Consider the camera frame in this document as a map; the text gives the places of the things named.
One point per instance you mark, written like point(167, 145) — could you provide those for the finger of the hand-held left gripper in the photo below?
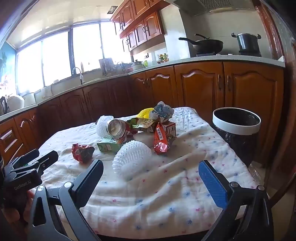
point(47, 160)
point(30, 154)

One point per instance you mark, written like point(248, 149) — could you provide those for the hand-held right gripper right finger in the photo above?
point(212, 183)

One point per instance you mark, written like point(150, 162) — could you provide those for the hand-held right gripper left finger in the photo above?
point(89, 180)

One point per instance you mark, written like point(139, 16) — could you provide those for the green milk carton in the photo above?
point(107, 146)

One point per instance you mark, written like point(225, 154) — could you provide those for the white foam fruit net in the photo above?
point(133, 160)
point(101, 126)

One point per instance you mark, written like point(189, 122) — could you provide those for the black bin with white rim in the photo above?
point(235, 129)

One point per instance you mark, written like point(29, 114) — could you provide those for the brown drink carton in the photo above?
point(171, 129)

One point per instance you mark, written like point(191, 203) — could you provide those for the person's left hand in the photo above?
point(10, 216)

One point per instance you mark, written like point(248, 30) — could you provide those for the red crumpled snack wrapper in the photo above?
point(81, 151)

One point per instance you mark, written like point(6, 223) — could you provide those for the plastic wrapped stool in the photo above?
point(255, 172)

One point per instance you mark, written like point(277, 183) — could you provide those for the white countertop appliance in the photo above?
point(15, 102)

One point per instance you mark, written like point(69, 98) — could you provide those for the white plastic container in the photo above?
point(29, 99)

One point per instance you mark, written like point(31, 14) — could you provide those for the aluminium drink can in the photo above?
point(114, 128)

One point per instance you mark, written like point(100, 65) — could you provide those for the white floral printed tablecloth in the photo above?
point(150, 197)

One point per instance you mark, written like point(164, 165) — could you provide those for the red barcode snack wrapper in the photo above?
point(160, 141)

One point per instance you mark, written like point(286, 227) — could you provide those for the green and red wrapper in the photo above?
point(138, 124)

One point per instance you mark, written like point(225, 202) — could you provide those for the yellow foam fruit net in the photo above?
point(144, 113)

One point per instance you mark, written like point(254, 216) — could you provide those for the crumpled grey printed paper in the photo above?
point(163, 110)

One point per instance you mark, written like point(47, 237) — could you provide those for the curved metal faucet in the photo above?
point(81, 77)

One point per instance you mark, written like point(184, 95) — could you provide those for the wooden base cabinets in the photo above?
point(196, 85)

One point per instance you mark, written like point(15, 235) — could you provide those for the slim windowsill bottle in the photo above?
point(81, 66)

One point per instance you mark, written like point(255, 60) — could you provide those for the kitchen window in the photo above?
point(57, 58)

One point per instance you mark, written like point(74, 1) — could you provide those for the metal utensil rack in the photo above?
point(106, 66)

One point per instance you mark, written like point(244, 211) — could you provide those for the white lidded pot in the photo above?
point(137, 65)

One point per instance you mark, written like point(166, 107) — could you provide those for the light stone kitchen countertop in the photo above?
point(185, 60)

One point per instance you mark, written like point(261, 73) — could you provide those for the gas stove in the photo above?
point(229, 55)

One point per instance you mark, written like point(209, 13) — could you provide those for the condiment jar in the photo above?
point(165, 57)
point(161, 58)

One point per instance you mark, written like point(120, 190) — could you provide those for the black wok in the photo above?
point(205, 46)

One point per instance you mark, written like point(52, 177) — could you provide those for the dark cooking pot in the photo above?
point(248, 42)

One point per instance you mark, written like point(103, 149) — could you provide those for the ceiling vent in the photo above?
point(112, 9)

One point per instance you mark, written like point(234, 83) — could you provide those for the metal range hood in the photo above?
point(203, 5)

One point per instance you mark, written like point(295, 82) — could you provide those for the blue wall poster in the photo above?
point(4, 69)

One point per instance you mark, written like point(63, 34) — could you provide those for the wooden wall cabinets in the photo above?
point(148, 25)

